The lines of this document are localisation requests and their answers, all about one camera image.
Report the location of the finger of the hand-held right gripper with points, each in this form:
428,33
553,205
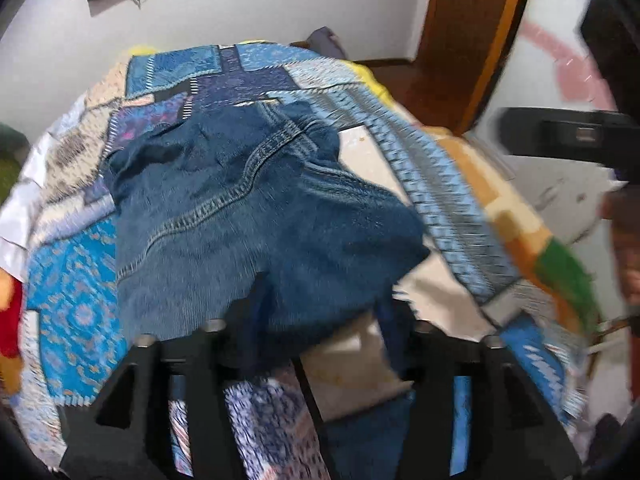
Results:
560,132
617,45

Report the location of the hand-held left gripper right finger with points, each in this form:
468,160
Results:
395,340

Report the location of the yellow pillow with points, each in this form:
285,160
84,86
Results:
142,50

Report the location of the red plush toy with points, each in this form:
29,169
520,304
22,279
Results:
10,330

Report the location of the white cloth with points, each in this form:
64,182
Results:
20,210

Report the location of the green storage box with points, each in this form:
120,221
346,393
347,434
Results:
10,160

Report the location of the grey bag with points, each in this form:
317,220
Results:
325,42

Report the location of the colourful patterned bed sheet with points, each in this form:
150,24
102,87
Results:
520,240

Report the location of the blue denim jacket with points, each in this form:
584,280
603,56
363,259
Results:
225,235

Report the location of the brown wooden door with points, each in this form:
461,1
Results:
460,35

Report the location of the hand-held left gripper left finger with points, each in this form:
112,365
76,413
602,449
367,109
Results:
252,340

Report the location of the blue patchwork quilt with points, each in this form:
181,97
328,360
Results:
75,310

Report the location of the dark blue cloth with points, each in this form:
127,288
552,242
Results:
370,440

